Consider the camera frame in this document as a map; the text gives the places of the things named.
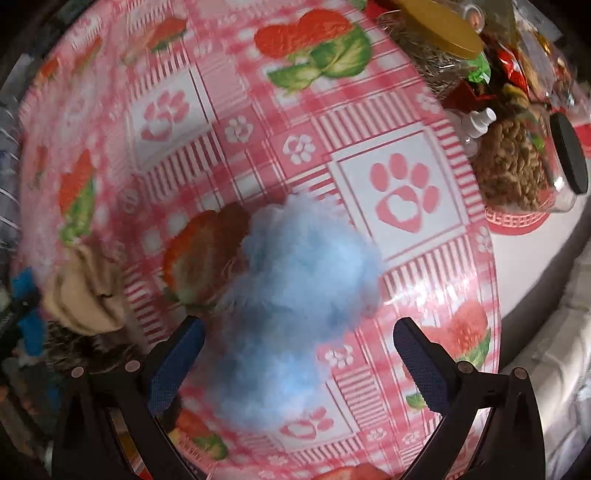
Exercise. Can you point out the green snack packet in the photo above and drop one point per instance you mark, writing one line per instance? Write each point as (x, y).
(480, 69)

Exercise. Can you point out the pink strawberry printed tablecloth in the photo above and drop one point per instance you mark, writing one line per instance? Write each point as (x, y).
(323, 138)

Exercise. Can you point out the clear bag of snacks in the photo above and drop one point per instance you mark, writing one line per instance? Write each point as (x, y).
(540, 55)

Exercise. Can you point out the red snack packet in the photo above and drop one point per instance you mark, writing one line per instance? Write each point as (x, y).
(510, 62)

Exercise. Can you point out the red patterned mat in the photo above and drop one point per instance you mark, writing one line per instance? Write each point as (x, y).
(512, 224)

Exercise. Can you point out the light blue fluffy cloth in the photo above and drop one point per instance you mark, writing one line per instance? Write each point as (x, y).
(295, 295)

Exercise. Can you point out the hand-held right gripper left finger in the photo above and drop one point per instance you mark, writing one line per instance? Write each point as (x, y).
(178, 364)

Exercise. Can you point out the dark speckled furry cloth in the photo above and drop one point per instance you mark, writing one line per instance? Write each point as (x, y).
(83, 353)

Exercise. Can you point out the beige towelling sock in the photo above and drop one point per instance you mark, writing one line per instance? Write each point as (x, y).
(87, 295)

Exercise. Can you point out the bright blue fluffy cloth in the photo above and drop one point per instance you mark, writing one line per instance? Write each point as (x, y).
(33, 339)

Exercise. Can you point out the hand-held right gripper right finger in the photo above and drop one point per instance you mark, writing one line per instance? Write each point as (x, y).
(418, 364)

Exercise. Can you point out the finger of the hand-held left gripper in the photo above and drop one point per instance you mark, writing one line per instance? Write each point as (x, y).
(14, 312)

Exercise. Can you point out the white bedding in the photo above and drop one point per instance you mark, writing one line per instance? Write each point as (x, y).
(554, 369)

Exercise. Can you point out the nut jar with black lid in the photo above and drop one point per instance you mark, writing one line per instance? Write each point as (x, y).
(508, 170)

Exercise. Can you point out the small white bottle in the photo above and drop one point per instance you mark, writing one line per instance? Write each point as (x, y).
(478, 122)

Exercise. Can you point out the jar with yellow lid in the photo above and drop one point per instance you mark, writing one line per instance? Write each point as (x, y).
(443, 32)

